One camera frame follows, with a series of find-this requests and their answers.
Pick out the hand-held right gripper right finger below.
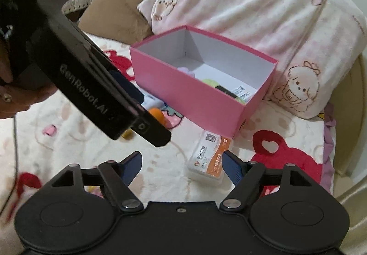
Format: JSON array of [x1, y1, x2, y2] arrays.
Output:
[[219, 150, 313, 212]]

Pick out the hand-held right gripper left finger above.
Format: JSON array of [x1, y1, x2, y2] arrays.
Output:
[[52, 151, 144, 212]]

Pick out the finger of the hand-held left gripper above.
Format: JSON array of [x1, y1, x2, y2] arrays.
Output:
[[132, 111, 172, 148], [110, 70, 144, 105]]

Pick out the orange ball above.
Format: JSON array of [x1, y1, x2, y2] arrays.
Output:
[[147, 108, 167, 127]]

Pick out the orange white mask pack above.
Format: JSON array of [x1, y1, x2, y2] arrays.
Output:
[[188, 130, 234, 185]]

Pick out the blue white tissue pack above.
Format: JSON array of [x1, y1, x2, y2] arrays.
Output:
[[142, 91, 167, 109]]

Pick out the pink cardboard box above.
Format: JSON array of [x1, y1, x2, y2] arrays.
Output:
[[129, 25, 278, 138]]

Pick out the purple plush toy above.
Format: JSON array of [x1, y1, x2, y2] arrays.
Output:
[[176, 66, 197, 79]]

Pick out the green yarn ball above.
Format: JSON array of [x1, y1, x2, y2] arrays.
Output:
[[201, 79, 247, 105]]

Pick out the white wipe packet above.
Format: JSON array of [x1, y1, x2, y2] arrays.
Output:
[[229, 84, 257, 102]]

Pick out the person's left hand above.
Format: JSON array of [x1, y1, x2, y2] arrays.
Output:
[[0, 43, 61, 120]]

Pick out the brown pillow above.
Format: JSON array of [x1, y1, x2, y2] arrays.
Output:
[[78, 0, 154, 43]]

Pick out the patterned cloth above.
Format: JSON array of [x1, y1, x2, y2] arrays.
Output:
[[61, 0, 92, 15]]

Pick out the gold curtain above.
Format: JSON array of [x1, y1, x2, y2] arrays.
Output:
[[334, 173, 367, 217]]

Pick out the beige headboard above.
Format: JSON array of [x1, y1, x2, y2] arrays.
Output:
[[95, 0, 366, 178]]

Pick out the pink printed pillow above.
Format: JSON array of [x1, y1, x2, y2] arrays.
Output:
[[137, 0, 366, 120]]

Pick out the black cable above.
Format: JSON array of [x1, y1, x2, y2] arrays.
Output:
[[0, 113, 22, 217]]

